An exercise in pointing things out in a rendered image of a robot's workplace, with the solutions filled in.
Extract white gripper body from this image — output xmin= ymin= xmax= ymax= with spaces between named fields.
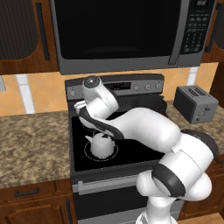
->
xmin=73 ymin=100 xmax=88 ymax=117

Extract white kettle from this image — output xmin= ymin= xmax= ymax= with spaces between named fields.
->
xmin=84 ymin=130 xmax=116 ymax=158

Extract black and grey stove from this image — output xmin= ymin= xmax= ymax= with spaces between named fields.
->
xmin=64 ymin=73 xmax=186 ymax=224

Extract grey microwave oven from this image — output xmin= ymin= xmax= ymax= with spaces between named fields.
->
xmin=49 ymin=0 xmax=219 ymax=76

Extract brown drawer front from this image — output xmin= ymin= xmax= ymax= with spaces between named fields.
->
xmin=0 ymin=178 xmax=74 ymax=206

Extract grey toaster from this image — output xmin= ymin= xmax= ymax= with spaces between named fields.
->
xmin=172 ymin=84 xmax=220 ymax=125

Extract brown base cupboard door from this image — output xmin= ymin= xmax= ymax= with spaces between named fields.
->
xmin=0 ymin=197 xmax=77 ymax=224

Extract brown base cupboard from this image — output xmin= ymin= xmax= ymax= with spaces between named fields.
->
xmin=178 ymin=162 xmax=224 ymax=221

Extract grey wall socket plate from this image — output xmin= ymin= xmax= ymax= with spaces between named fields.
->
xmin=0 ymin=74 xmax=7 ymax=92

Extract grey oven door handle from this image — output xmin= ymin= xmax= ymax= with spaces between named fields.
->
xmin=76 ymin=174 xmax=142 ymax=196

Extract black cupboard door handle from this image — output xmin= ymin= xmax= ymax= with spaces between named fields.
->
xmin=204 ymin=1 xmax=220 ymax=54
xmin=35 ymin=2 xmax=51 ymax=62
xmin=65 ymin=198 xmax=74 ymax=224

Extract brown wall cupboard door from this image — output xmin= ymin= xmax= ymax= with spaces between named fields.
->
xmin=0 ymin=0 xmax=60 ymax=75
xmin=200 ymin=0 xmax=224 ymax=64

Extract black drawer handle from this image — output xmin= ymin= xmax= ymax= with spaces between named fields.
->
xmin=13 ymin=186 xmax=40 ymax=198

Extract grey microwave door handle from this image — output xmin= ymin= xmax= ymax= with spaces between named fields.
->
xmin=168 ymin=0 xmax=191 ymax=66

